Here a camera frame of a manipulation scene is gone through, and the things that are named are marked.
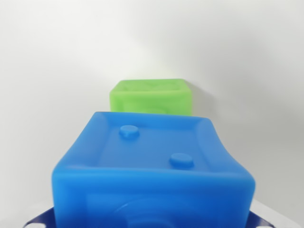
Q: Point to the black padded gripper right finger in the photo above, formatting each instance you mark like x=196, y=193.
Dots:
x=260, y=219

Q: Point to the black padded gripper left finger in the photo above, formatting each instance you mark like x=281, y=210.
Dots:
x=42, y=217

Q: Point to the blue soft toy cube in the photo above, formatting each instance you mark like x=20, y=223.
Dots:
x=152, y=185

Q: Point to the green soft toy cube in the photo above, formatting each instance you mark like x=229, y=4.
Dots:
x=152, y=99

